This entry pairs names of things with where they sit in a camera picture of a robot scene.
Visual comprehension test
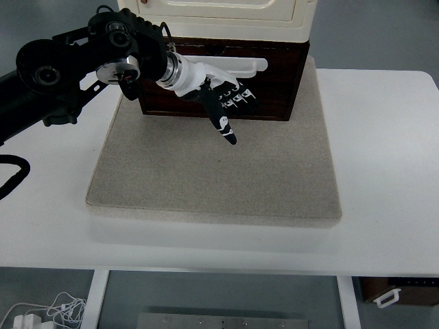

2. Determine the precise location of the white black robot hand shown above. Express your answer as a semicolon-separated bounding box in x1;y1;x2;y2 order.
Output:
163;54;261;147

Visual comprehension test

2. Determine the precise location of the white drawer handle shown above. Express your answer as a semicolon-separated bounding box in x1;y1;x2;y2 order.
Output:
187;56;269;78

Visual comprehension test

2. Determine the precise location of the cream cabinet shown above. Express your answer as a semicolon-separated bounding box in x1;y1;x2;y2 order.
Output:
117;0;318;44

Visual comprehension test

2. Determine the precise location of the dark brown wooden drawer casing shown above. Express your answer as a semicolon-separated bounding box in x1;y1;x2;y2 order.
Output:
139;36;311;123

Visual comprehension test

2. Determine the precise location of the beige mat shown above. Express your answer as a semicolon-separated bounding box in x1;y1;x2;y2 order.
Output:
84;56;344;229

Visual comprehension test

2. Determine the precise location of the white table leg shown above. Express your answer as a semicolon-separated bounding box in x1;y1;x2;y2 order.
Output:
82;269;110;329
335;275;361;329

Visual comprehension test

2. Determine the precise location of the white power adapter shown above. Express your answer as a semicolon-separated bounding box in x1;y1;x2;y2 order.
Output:
12;313;42;329

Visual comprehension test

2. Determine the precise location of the brown wooden box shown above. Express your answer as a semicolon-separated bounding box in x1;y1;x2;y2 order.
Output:
359;276;439;308

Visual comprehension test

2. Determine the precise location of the white cable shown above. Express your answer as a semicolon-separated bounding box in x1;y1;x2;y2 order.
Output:
0;291;87;329

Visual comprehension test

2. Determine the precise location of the white box handle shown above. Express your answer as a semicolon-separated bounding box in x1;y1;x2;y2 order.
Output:
372;287;402;309

